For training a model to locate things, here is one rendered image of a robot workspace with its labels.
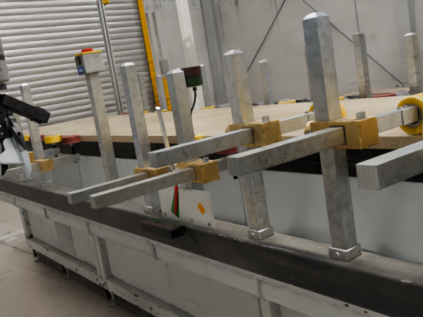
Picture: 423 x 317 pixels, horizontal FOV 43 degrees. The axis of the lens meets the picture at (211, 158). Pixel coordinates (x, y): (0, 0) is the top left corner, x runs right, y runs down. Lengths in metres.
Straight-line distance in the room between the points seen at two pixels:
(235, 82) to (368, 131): 0.34
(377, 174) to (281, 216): 0.89
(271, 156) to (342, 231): 0.27
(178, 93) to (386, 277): 0.70
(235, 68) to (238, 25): 10.02
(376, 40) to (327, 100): 8.29
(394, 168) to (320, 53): 0.39
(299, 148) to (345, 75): 8.77
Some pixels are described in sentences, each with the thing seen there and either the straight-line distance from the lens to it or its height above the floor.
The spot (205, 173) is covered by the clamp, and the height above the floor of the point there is 0.85.
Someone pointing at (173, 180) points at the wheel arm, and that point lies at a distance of 1.33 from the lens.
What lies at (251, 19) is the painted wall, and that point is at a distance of 10.94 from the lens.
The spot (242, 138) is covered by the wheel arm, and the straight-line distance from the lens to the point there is 1.13.
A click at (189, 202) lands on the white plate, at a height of 0.76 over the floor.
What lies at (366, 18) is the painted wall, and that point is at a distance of 9.36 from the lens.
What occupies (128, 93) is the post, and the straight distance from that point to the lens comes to 1.60.
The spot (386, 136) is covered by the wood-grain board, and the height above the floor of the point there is 0.90.
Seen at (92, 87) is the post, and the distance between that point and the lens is 1.83.
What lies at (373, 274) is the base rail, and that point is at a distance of 1.01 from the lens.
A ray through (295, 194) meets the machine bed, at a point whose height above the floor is 0.74.
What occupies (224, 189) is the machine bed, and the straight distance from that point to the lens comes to 1.68.
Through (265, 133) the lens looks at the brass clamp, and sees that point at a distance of 1.13.
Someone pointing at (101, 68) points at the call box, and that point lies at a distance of 1.83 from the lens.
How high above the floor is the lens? 1.09
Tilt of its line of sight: 9 degrees down
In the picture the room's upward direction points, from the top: 9 degrees counter-clockwise
